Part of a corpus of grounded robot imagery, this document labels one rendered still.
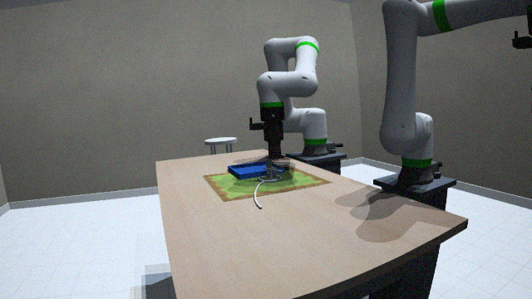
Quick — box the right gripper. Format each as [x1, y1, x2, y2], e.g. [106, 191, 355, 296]
[249, 106, 284, 169]

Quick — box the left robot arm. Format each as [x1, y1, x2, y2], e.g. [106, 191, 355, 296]
[379, 0, 532, 185]

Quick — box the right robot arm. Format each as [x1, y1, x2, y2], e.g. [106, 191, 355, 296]
[256, 36, 343, 157]

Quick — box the blue tray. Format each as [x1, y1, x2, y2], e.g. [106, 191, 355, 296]
[228, 161, 284, 179]

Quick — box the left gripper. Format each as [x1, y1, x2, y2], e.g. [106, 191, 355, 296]
[512, 11, 532, 49]

